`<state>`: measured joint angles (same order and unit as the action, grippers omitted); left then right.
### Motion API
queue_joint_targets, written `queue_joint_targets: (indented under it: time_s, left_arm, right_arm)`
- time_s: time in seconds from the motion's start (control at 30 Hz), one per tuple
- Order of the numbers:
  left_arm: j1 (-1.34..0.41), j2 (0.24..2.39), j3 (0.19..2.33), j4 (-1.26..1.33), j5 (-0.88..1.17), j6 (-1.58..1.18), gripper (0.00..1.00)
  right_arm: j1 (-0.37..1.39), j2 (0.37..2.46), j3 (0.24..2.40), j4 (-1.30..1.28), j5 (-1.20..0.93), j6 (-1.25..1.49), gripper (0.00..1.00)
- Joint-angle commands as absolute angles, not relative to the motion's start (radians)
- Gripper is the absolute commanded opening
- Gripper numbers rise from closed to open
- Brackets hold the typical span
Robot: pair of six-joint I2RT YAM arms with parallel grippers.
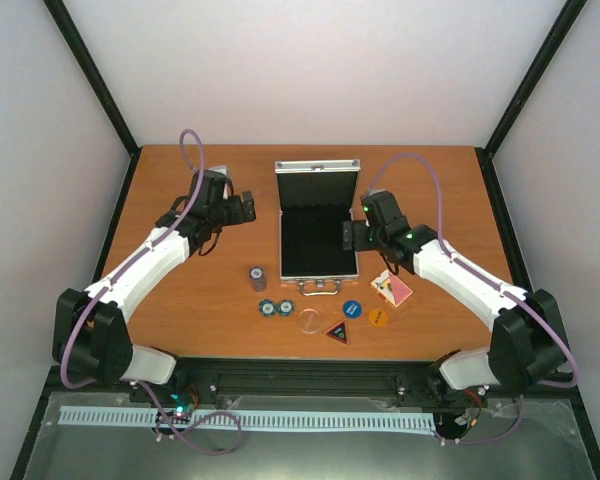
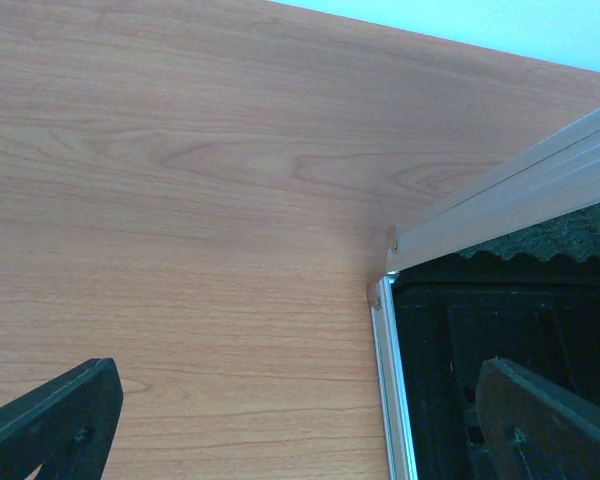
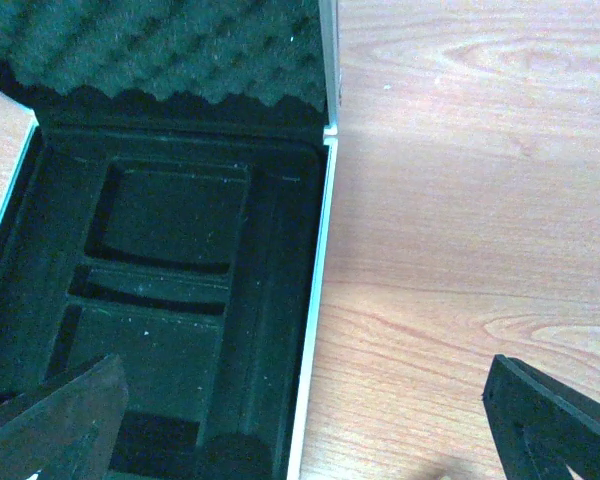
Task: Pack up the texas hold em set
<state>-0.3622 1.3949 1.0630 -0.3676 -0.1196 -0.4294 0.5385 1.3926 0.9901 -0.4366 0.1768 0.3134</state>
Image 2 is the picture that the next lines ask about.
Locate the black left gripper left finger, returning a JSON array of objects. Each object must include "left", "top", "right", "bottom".
[{"left": 0, "top": 358, "right": 123, "bottom": 479}]

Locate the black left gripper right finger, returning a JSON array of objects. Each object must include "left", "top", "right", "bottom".
[{"left": 476, "top": 358, "right": 600, "bottom": 479}]

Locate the aluminium poker case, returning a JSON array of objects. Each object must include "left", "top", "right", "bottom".
[{"left": 368, "top": 108, "right": 600, "bottom": 479}]

